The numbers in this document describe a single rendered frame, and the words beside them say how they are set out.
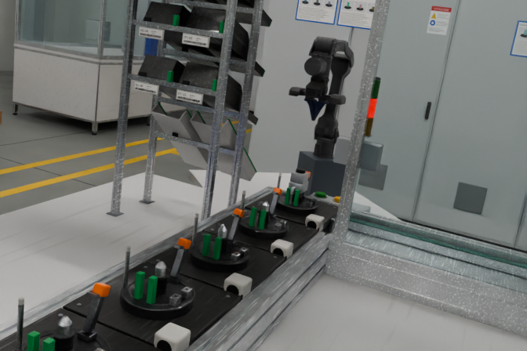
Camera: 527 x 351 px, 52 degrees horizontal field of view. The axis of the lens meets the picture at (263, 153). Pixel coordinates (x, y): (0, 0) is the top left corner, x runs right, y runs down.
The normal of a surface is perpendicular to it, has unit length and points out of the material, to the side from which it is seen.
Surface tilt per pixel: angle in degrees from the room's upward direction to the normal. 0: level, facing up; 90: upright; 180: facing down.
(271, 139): 90
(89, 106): 90
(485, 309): 90
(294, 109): 90
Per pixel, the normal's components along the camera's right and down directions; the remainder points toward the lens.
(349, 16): -0.40, 0.14
